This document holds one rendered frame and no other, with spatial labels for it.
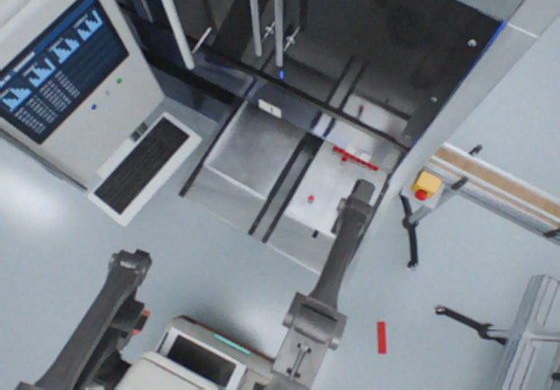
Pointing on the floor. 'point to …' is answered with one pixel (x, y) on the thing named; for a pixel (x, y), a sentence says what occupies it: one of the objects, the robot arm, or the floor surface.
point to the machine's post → (485, 72)
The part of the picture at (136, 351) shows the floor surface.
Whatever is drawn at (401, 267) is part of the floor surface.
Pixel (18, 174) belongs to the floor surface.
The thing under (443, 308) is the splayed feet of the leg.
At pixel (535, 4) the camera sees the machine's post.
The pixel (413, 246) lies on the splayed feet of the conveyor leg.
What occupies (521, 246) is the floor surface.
